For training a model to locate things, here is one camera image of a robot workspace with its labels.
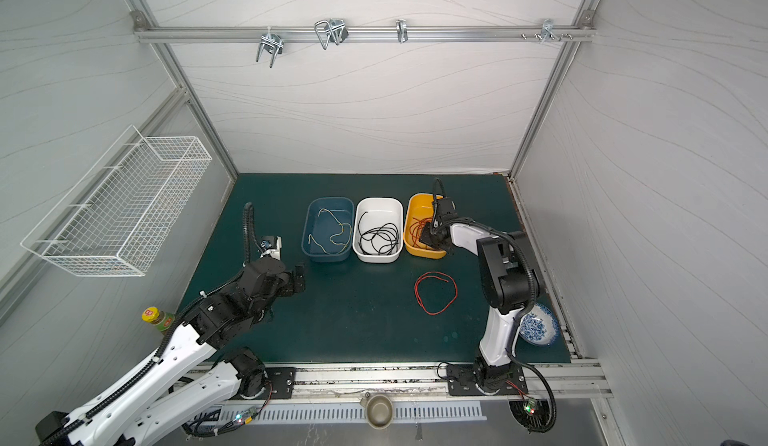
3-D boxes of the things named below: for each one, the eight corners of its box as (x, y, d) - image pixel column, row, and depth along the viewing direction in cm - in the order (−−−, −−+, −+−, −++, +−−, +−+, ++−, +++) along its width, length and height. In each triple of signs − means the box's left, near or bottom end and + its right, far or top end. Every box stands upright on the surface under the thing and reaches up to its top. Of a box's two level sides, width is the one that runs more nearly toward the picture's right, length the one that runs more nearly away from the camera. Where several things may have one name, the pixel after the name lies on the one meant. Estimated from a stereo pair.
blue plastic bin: (302, 264, 99) (296, 251, 93) (314, 212, 114) (309, 197, 107) (351, 264, 99) (348, 251, 93) (356, 212, 114) (354, 197, 107)
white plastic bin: (351, 263, 98) (349, 253, 93) (357, 208, 113) (355, 197, 108) (404, 263, 98) (404, 253, 93) (402, 208, 113) (403, 197, 108)
